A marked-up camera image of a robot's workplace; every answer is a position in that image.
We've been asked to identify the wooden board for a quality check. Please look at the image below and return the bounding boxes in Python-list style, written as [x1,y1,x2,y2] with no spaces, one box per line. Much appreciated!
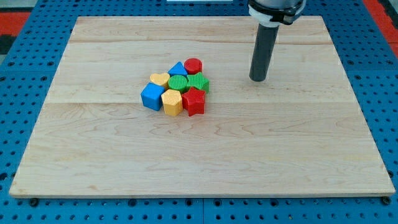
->
[9,16,396,198]

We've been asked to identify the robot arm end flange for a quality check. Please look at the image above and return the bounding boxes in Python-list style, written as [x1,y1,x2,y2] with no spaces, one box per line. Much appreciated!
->
[248,0,307,28]

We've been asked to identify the blue cube block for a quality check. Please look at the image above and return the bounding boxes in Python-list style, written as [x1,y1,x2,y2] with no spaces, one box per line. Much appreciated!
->
[141,83,165,111]

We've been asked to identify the yellow hexagon block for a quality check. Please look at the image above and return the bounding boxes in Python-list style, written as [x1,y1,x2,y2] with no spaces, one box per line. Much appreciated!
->
[161,89,183,116]

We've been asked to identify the yellow heart block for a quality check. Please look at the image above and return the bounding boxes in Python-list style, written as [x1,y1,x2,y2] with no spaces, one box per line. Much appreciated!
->
[149,73,170,90]

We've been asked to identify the green cylinder block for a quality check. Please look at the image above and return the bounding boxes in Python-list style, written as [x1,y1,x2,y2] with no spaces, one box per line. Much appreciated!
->
[168,75,188,94]

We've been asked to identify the green star block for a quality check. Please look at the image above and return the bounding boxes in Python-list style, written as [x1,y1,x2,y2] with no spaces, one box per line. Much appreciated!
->
[187,72,210,93]

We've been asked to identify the red cylinder block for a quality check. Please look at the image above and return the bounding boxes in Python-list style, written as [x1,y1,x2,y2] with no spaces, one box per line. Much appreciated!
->
[183,58,203,75]

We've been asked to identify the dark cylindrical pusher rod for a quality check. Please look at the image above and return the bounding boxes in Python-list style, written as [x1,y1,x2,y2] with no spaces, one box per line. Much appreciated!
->
[249,24,279,82]

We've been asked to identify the blue triangle block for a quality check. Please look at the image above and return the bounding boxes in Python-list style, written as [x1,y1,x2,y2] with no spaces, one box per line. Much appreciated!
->
[168,62,188,77]

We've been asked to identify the red star block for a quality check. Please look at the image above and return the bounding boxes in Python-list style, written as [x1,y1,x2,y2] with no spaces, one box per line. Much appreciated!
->
[182,87,206,116]

